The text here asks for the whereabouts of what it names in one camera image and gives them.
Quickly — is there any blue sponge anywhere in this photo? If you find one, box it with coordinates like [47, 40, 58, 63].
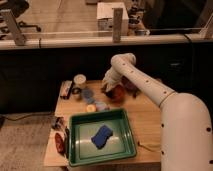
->
[91, 125, 113, 149]

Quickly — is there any red handled tool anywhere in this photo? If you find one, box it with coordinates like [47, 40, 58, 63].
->
[55, 133, 65, 154]

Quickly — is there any metal frame post left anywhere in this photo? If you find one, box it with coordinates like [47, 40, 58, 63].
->
[0, 9, 26, 46]

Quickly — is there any horizontal metal rail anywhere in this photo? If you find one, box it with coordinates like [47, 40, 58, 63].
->
[0, 34, 213, 50]

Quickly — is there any green plastic tray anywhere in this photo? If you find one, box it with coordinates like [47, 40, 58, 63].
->
[69, 108, 137, 167]

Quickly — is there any white cylindrical cup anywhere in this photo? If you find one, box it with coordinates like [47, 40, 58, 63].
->
[73, 74, 86, 89]

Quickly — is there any dark purple cloth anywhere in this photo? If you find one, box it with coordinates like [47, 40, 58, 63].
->
[122, 77, 139, 98]

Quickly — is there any blue round lid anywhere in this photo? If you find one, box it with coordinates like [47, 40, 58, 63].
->
[82, 88, 94, 104]

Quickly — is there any yellow round toy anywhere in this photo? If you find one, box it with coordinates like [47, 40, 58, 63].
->
[86, 104, 97, 112]

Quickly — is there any white cardboard box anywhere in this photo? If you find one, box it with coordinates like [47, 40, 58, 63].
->
[97, 2, 129, 35]

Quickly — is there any black office chair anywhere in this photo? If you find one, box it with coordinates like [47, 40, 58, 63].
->
[0, 0, 41, 33]

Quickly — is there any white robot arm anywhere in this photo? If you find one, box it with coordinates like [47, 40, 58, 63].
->
[102, 53, 213, 171]

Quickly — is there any light blue small object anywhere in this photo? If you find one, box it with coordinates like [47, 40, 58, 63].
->
[95, 101, 109, 111]

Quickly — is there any metal frame post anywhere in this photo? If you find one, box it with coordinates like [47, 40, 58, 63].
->
[0, 9, 26, 46]
[199, 13, 213, 39]
[112, 8, 123, 43]

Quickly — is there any metal frame post middle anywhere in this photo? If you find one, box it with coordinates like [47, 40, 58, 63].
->
[112, 8, 123, 43]

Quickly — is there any metal frame post right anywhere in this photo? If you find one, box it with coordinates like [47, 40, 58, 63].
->
[199, 13, 213, 39]

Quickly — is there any red bowl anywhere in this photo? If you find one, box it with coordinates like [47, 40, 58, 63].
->
[106, 85, 125, 102]

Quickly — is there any dark metal clamp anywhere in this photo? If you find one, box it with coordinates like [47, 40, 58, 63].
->
[51, 117, 65, 130]

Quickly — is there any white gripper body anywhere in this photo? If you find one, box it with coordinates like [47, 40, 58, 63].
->
[101, 68, 120, 92]

